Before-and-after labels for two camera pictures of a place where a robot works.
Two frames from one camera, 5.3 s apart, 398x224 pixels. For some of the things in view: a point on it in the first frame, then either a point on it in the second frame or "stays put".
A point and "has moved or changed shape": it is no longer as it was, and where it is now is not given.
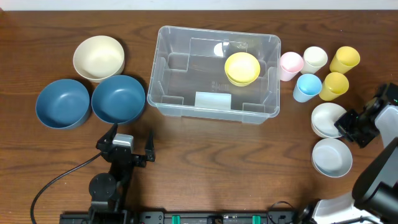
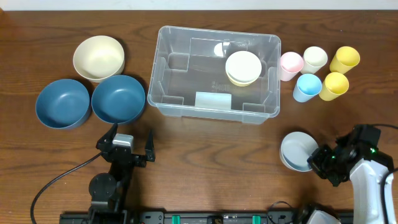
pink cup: x=291 y=63 stays put
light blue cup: x=308 y=86 stays put
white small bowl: x=323 y=117 to x=243 y=66
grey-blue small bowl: x=332 y=157 has moved or changed shape
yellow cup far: x=346 y=58 stays put
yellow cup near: x=334 y=84 stays put
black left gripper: x=126 y=155 stays put
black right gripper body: x=352 y=128 to x=321 y=160
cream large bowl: x=99 y=57 stays put
